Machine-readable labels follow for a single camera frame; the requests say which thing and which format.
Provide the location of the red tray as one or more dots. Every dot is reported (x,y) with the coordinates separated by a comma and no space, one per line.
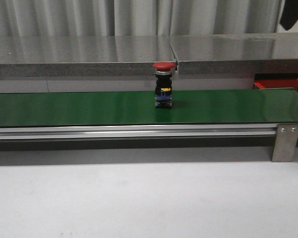
(276,80)

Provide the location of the aluminium conveyor frame rail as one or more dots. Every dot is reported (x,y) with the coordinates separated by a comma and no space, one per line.
(137,131)

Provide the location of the green conveyor belt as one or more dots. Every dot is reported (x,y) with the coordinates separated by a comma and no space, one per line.
(133,107)

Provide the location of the steel conveyor support bracket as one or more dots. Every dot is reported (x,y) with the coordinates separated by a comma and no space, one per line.
(285,143)

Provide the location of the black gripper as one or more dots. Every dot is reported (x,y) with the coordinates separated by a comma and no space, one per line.
(289,15)

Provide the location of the right grey stone slab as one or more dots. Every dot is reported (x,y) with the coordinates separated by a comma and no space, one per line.
(267,53)

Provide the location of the grey curtain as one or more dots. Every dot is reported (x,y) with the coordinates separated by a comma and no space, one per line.
(139,17)

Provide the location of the grey stone slab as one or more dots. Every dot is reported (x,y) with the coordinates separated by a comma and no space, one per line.
(267,53)
(82,56)

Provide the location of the left grey stone slab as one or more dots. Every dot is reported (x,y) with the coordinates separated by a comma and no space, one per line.
(82,56)

